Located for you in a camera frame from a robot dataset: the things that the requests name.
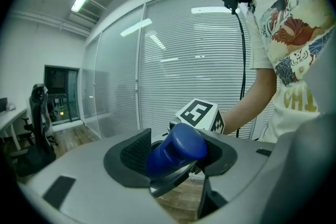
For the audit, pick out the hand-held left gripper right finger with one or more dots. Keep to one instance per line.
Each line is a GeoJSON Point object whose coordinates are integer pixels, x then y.
{"type": "Point", "coordinates": [249, 165]}

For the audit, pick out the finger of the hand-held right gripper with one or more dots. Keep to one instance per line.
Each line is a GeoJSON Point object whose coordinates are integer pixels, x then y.
{"type": "Point", "coordinates": [168, 186]}

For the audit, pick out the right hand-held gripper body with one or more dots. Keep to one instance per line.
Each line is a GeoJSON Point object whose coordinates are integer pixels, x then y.
{"type": "Point", "coordinates": [197, 112]}

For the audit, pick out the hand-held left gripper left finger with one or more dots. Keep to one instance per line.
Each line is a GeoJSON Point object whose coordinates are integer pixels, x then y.
{"type": "Point", "coordinates": [92, 196]}

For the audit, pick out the purple mop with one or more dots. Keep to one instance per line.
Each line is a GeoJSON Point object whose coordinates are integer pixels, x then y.
{"type": "Point", "coordinates": [178, 147]}

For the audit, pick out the person's right forearm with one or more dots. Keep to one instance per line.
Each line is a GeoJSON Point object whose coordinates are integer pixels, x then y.
{"type": "Point", "coordinates": [249, 110]}

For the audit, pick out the black office chair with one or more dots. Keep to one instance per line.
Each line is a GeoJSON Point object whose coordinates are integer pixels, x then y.
{"type": "Point", "coordinates": [39, 154]}

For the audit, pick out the dark window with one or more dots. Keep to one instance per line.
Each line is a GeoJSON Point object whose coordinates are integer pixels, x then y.
{"type": "Point", "coordinates": [61, 91]}

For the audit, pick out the white curved desk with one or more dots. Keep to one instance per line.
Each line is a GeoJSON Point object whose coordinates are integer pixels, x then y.
{"type": "Point", "coordinates": [10, 118]}

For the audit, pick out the white printed t-shirt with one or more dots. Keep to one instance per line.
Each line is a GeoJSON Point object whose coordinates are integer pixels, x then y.
{"type": "Point", "coordinates": [288, 34]}

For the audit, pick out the ceiling air vent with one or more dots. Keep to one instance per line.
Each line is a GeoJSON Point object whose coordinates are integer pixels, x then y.
{"type": "Point", "coordinates": [93, 8]}

